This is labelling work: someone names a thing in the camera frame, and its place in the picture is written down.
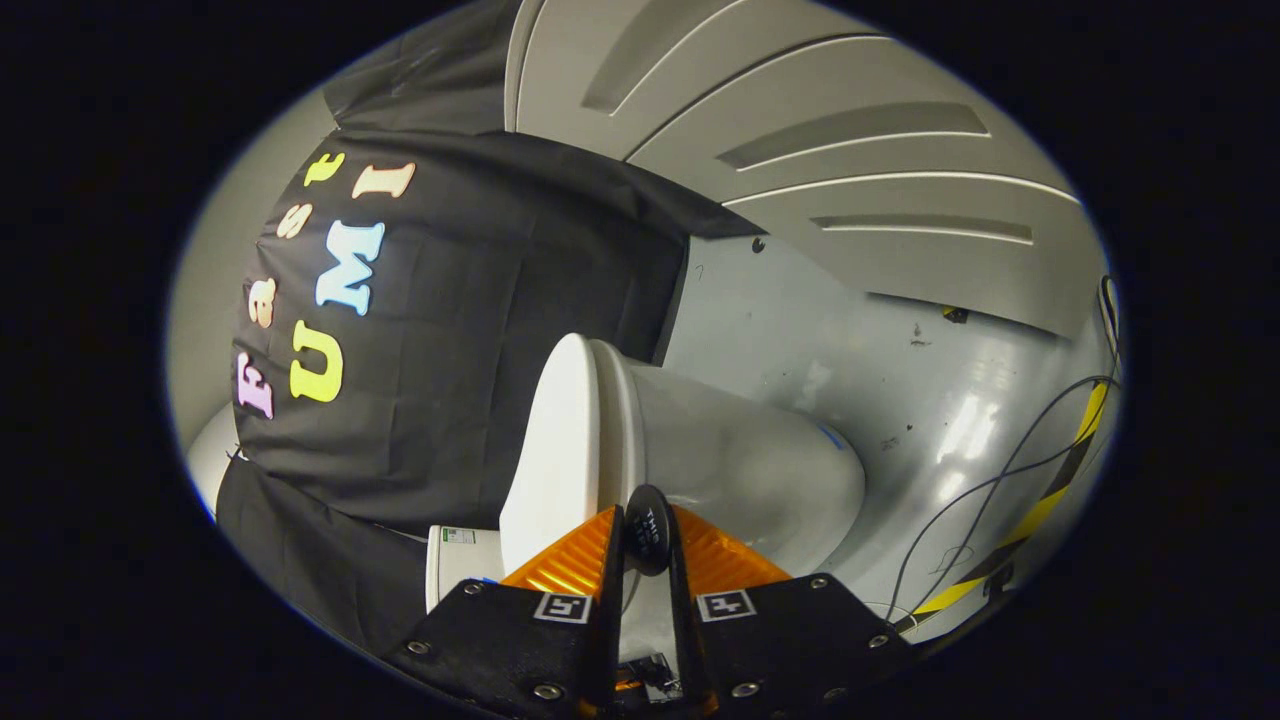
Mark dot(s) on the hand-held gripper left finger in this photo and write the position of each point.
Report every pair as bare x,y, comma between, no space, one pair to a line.
500,640

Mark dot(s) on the white toilet tank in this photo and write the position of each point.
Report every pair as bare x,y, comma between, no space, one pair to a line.
460,578

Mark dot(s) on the yellow black striped tape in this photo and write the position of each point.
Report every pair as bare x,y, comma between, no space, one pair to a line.
1040,510

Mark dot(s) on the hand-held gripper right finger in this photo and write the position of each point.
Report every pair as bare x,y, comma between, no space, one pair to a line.
790,640

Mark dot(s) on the black backdrop cloth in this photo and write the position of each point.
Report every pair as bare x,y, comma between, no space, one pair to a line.
470,300

